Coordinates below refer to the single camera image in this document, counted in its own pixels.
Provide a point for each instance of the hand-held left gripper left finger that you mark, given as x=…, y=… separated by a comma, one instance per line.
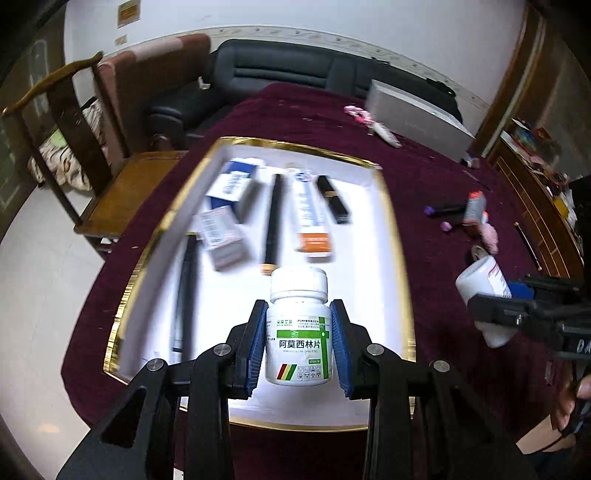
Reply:
x=253, y=350

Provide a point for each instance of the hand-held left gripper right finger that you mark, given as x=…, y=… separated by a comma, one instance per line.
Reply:
x=344, y=350

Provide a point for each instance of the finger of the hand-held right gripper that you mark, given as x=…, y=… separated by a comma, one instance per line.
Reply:
x=512, y=316
x=549, y=287

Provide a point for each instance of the small green-label medicine bottle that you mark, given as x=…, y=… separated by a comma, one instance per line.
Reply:
x=300, y=341

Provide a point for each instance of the large white bottle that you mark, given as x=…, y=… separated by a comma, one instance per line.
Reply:
x=480, y=277

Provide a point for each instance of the long black pen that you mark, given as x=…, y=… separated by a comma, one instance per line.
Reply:
x=187, y=295

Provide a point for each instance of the white gold-trimmed tray box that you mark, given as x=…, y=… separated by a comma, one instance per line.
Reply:
x=364, y=258

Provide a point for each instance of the red capped glue bottle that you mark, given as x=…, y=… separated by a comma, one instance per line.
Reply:
x=474, y=205

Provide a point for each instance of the small white cube box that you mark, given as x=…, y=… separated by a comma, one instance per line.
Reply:
x=224, y=235

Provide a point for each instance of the black tube with gold end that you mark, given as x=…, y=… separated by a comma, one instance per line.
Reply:
x=273, y=221

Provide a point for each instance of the white orange ointment tube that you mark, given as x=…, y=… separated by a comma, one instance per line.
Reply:
x=310, y=207

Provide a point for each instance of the blue and white medicine box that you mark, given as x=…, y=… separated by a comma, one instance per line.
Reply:
x=235, y=184

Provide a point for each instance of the person's right hand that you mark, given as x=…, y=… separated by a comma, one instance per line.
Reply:
x=564, y=406

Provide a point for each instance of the thin black gold-tipped stick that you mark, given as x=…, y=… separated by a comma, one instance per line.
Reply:
x=528, y=246

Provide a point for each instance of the wooden chair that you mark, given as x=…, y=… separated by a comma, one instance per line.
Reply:
x=134, y=184

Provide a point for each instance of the grey cardboard box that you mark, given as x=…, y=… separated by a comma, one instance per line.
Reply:
x=415, y=120

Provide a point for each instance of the white pink toy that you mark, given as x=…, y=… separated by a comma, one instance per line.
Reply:
x=387, y=135

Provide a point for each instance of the black bag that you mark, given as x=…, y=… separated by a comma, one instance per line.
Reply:
x=441, y=87

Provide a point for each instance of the floral seat cushion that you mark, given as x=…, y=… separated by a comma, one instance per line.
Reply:
x=64, y=157

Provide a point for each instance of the black leather sofa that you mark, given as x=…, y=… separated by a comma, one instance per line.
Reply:
x=277, y=69

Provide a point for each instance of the brown armchair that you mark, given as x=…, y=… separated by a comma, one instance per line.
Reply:
x=152, y=78

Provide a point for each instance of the wall socket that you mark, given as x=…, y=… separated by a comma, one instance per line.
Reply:
x=121, y=40

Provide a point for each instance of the gold wall plaque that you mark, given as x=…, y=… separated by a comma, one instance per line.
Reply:
x=129, y=14

